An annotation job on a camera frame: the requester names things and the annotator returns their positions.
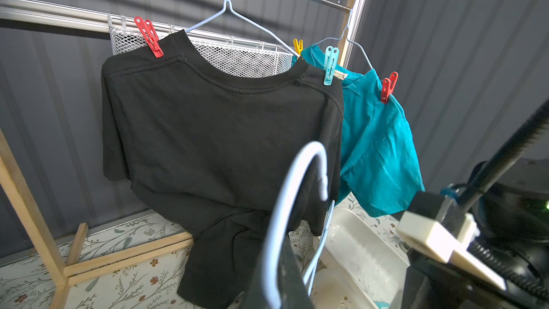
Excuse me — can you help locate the red clothespin on teal shirt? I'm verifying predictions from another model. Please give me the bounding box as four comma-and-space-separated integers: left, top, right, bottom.
380, 72, 399, 104

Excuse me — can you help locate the yellow clothespin on teal shirt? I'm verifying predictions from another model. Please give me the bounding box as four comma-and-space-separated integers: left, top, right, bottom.
293, 39, 304, 56

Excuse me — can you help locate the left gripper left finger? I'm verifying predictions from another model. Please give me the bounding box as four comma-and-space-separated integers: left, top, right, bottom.
240, 242, 275, 308

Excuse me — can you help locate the white wire mesh basket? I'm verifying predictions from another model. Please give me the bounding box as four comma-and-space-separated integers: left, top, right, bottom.
107, 15, 294, 78

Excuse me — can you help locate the blue wire hanger yellow shirt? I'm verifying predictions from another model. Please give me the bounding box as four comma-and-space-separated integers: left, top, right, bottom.
260, 141, 328, 308

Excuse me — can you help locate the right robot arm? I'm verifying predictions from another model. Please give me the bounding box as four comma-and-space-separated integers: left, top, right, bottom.
397, 104, 548, 308

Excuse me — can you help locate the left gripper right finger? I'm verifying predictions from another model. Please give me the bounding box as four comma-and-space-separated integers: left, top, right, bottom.
277, 236, 314, 309

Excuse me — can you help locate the white plastic tray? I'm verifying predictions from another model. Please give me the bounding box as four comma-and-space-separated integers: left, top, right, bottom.
310, 208, 409, 308

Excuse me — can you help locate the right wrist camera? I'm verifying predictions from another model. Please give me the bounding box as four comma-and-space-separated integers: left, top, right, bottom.
397, 192, 507, 290

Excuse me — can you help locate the black t-shirt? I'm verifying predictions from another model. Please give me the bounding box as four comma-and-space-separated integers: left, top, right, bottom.
101, 31, 344, 308

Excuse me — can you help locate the wooden clothes rack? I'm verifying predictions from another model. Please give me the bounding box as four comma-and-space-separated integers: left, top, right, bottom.
0, 0, 364, 309

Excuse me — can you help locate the red clothespin on black shirt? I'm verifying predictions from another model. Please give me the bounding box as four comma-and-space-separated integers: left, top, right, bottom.
134, 17, 164, 59

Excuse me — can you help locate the blue wire hanger teal shirt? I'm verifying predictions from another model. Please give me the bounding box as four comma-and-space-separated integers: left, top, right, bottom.
313, 0, 373, 71

